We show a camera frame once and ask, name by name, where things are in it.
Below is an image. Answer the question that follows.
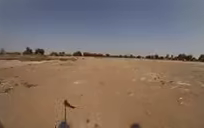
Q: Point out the sandy dirt ground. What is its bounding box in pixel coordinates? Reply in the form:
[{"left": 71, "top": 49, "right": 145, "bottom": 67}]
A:
[{"left": 0, "top": 54, "right": 204, "bottom": 128}]

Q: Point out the robot's own part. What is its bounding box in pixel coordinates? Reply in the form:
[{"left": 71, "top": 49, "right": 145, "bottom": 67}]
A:
[
  {"left": 57, "top": 120, "right": 71, "bottom": 128},
  {"left": 130, "top": 122, "right": 142, "bottom": 128}
]

